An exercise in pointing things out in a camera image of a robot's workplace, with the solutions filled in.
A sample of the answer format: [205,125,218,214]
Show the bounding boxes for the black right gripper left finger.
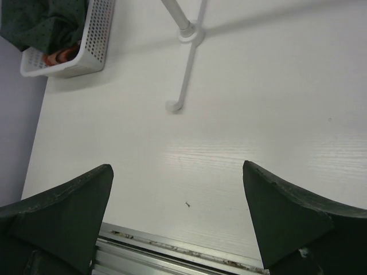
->
[1,164,114,274]

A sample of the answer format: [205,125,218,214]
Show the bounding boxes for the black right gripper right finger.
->
[243,161,366,274]

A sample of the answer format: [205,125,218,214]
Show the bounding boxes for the dark dotted skirt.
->
[1,0,89,54]

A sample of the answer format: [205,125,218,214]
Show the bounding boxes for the orange plaid cloth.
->
[42,49,79,66]

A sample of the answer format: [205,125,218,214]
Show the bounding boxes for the white perforated plastic basket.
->
[20,0,115,78]

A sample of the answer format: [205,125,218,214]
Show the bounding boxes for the white clothes rack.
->
[162,1,207,113]

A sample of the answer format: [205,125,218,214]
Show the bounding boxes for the aluminium mounting rail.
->
[92,223,269,274]

